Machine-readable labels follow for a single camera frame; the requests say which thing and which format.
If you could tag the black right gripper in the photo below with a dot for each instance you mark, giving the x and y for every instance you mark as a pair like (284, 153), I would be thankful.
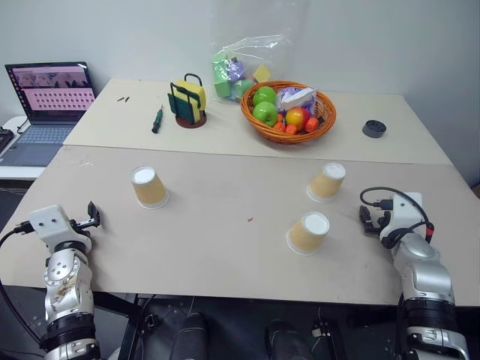
(384, 220)

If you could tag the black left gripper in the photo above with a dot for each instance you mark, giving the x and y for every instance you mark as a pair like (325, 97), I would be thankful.
(83, 224)

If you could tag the brown paper cup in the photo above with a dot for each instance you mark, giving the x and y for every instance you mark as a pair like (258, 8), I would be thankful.
(327, 183)
(148, 188)
(308, 234)

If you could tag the black round ribbed cap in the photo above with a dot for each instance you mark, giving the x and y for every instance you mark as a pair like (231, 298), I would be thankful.
(374, 128)

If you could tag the orange wicker basket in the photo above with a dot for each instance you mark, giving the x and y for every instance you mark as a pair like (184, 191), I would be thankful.
(288, 138)

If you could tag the grey open laptop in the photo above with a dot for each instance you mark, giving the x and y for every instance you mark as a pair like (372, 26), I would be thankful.
(48, 108)

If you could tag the black device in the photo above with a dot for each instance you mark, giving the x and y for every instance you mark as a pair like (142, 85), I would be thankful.
(4, 140)

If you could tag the red yellow toy apple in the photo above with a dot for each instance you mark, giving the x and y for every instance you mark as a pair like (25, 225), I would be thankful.
(298, 117)

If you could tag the green scouring pad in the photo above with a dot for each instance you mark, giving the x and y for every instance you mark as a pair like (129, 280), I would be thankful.
(175, 103)

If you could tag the white purple crumpled packet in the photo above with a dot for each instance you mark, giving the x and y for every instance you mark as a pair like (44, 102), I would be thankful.
(296, 98)

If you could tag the green toy apple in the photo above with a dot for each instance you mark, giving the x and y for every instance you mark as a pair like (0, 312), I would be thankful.
(265, 113)
(264, 94)

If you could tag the yellow sponge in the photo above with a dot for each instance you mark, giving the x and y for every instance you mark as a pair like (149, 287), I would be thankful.
(193, 93)

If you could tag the green foam block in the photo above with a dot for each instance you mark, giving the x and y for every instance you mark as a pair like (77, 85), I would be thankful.
(220, 69)
(222, 90)

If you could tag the yellow foam block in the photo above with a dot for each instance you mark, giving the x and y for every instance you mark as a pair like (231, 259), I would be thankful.
(261, 73)

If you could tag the clear plastic bag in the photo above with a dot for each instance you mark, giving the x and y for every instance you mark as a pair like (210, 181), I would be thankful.
(262, 52)

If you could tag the purple foam block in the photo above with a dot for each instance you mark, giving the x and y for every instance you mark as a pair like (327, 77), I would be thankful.
(237, 70)

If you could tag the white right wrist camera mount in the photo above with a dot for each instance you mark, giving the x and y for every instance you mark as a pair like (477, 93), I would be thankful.
(407, 215)

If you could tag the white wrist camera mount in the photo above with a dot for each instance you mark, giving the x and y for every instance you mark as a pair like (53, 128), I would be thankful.
(48, 223)
(407, 215)

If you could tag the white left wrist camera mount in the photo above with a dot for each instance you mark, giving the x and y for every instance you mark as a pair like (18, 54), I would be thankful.
(48, 223)

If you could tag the black table frame leg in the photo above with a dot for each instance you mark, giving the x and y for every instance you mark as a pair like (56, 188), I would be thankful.
(131, 330)

